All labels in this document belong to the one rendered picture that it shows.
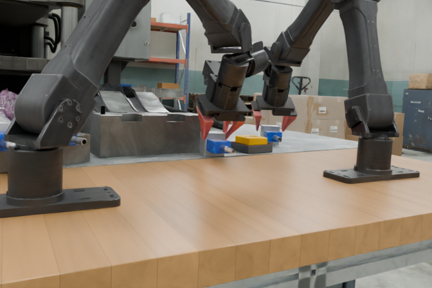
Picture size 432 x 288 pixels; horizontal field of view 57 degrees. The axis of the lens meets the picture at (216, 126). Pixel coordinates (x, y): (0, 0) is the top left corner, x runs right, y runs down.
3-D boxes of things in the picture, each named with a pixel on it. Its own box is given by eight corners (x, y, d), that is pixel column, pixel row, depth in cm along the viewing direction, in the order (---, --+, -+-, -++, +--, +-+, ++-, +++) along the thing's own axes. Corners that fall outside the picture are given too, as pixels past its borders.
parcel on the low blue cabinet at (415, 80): (439, 90, 718) (440, 74, 715) (425, 89, 705) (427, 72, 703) (419, 89, 757) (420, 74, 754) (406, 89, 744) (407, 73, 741)
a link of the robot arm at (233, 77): (228, 74, 89) (236, 46, 85) (249, 85, 87) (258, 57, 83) (210, 82, 84) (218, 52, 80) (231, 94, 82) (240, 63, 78)
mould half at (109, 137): (205, 152, 98) (207, 96, 96) (99, 157, 83) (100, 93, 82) (130, 129, 139) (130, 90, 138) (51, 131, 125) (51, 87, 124)
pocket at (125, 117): (143, 132, 88) (143, 115, 88) (119, 132, 85) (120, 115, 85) (135, 129, 92) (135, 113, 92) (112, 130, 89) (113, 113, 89)
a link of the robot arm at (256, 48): (241, 71, 94) (236, 19, 90) (274, 72, 89) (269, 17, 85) (212, 83, 85) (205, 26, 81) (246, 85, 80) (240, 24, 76)
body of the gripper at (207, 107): (195, 101, 89) (202, 71, 85) (236, 102, 93) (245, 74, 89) (204, 117, 84) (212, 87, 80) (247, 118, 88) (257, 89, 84)
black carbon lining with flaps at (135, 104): (173, 121, 99) (174, 83, 98) (109, 122, 90) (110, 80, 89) (123, 111, 128) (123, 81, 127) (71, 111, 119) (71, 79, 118)
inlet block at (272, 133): (288, 149, 108) (289, 130, 107) (270, 149, 107) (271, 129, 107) (276, 143, 121) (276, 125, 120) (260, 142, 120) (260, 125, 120)
